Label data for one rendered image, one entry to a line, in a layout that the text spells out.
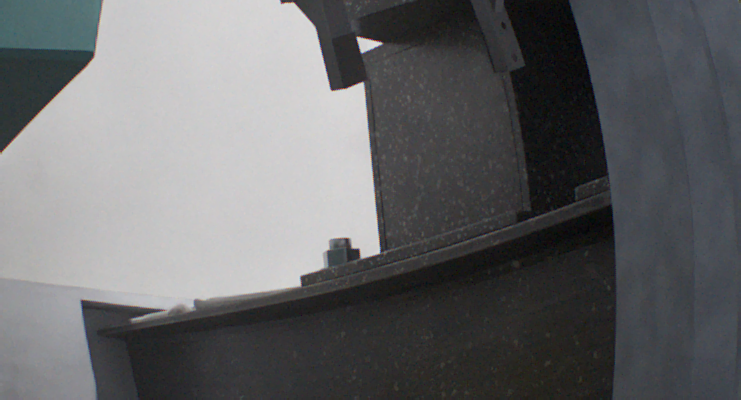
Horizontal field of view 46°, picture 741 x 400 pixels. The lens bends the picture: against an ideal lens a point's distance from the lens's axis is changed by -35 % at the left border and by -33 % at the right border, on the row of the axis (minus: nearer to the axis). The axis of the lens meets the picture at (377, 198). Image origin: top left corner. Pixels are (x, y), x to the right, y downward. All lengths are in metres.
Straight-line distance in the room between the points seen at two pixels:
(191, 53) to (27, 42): 1.47
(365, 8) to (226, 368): 0.55
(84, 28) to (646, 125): 0.37
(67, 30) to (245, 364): 0.95
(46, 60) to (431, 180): 0.67
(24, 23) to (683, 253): 0.43
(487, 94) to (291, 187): 0.97
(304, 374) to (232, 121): 0.74
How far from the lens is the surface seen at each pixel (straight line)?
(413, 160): 1.08
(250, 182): 1.91
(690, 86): 0.64
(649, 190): 0.67
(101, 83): 1.80
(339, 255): 1.11
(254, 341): 1.34
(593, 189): 0.84
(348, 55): 0.84
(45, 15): 0.47
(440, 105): 1.06
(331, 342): 1.21
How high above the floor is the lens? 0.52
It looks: 11 degrees up
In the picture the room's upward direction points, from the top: 6 degrees counter-clockwise
